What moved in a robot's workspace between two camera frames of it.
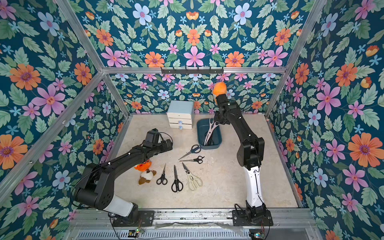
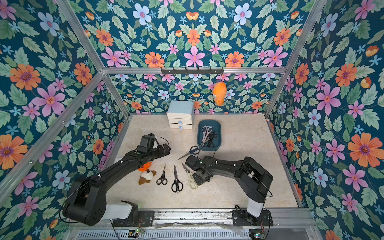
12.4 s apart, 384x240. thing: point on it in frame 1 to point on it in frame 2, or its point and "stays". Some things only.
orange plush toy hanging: [219, 88] stays
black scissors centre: [177, 185] stays
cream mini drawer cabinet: [180, 114] stays
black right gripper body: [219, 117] to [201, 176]
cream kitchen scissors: [193, 180] stays
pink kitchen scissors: [212, 125] to [206, 131]
